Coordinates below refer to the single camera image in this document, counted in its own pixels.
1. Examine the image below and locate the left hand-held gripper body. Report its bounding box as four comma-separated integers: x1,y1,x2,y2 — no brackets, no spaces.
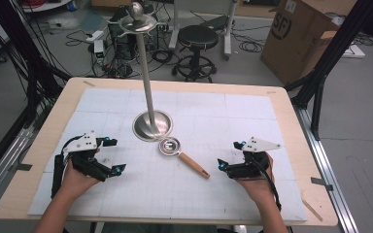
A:
62,130,115,183

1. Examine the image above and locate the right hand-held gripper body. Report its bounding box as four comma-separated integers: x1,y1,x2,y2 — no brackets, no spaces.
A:
227,137,282,180

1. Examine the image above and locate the metal spoon with wooden handle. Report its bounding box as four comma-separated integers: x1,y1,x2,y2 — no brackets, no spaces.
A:
157,136,212,180

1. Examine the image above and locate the tall metal utensil stand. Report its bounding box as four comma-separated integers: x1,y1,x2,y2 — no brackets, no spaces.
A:
118,1,174,143

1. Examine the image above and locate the person's left hand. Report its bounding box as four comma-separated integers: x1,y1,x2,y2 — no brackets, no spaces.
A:
59,159,102,202

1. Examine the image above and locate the person's right hand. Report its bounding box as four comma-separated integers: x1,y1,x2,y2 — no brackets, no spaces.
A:
236,153,275,204

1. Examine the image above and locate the white grid mat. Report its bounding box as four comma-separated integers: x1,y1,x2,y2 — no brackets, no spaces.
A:
27,86,309,223

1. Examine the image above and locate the black tape piece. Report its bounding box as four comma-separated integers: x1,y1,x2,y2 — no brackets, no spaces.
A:
8,163,33,173
310,176,334,192

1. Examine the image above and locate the small white electronic box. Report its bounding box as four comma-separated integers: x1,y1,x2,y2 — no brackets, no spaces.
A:
92,39,107,64

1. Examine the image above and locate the black computer tower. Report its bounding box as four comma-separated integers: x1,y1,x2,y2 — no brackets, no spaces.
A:
108,6,159,61

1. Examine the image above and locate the large cardboard box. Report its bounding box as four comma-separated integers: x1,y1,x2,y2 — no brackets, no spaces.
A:
260,0,358,85

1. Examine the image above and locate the black round stool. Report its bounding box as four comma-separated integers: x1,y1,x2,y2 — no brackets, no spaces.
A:
172,24,220,83

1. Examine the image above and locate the flat white power strip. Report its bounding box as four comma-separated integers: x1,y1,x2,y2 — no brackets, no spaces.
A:
341,43,366,60

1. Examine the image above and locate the white round table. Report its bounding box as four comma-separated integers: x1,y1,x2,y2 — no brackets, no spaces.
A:
20,0,74,14

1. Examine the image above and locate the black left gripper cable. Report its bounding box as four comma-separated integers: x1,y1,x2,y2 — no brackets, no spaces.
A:
51,135,85,199

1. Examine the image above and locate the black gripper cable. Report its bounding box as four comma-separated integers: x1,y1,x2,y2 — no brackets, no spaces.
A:
251,154,283,212
51,135,85,199

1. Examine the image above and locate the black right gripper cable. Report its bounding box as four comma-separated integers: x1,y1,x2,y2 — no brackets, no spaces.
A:
251,154,283,212

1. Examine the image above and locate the aluminium rail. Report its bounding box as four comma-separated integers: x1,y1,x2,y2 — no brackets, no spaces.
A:
292,105,360,233
0,124,37,212

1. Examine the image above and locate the black floor cable coil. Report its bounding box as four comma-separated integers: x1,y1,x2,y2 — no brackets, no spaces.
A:
232,25,266,54

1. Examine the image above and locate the black metal frame strut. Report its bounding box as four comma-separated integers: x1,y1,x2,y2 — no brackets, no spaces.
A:
285,0,373,141
0,0,72,127

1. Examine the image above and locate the white metal stand frame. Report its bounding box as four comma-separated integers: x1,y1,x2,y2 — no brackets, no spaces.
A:
168,0,239,61

